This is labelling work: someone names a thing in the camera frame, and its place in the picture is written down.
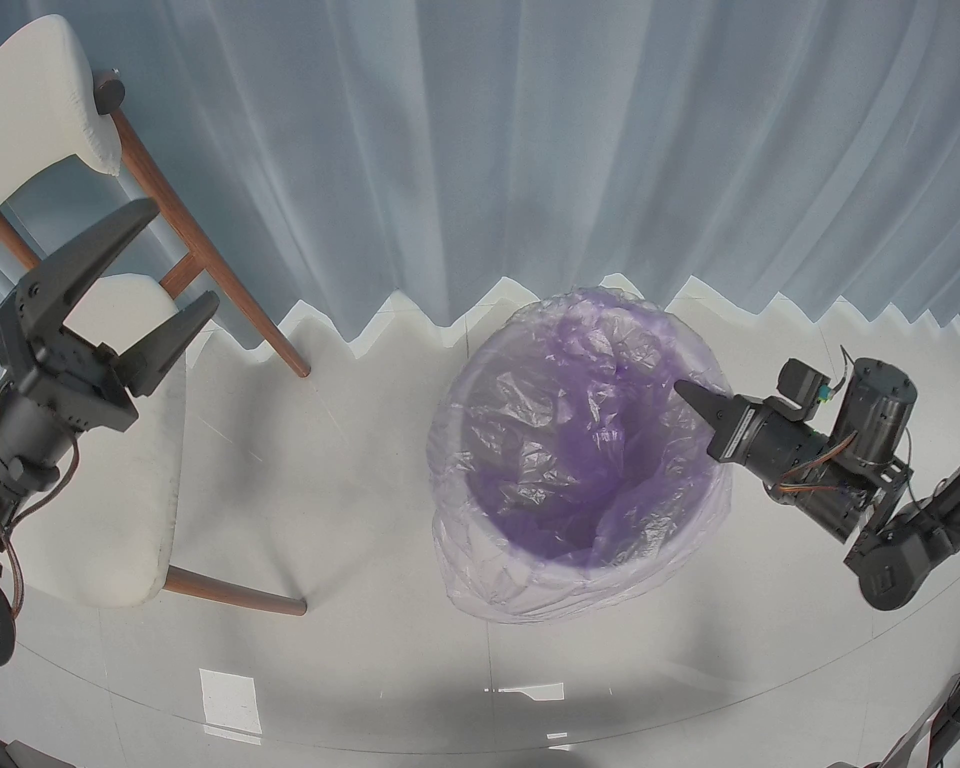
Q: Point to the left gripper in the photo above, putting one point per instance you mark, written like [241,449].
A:
[71,390]

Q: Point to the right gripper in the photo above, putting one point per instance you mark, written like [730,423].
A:
[780,450]

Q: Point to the purple plastic bag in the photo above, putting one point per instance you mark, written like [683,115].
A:
[562,420]

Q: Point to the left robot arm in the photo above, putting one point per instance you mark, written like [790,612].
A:
[16,484]

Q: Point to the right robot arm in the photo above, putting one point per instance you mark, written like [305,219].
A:
[879,409]

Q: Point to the white trash bin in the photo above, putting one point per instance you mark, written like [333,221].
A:
[664,556]

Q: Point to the white cushioned wooden chair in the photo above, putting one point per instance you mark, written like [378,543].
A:
[97,450]

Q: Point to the white curtain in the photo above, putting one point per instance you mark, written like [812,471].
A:
[525,150]

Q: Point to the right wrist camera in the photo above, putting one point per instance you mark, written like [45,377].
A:
[804,382]

